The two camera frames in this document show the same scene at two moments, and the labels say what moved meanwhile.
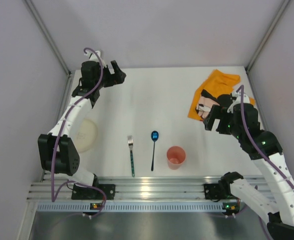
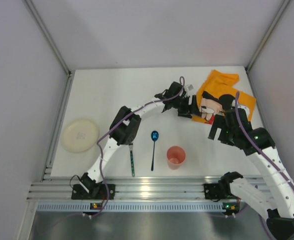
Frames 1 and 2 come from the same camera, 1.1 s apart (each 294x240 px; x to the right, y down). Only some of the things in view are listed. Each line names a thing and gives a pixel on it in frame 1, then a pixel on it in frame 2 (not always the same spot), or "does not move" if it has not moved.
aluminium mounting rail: (186, 189) does not move
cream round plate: (87, 135) does not move
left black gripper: (115, 75) to (188, 106)
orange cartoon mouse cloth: (206, 94) does not move
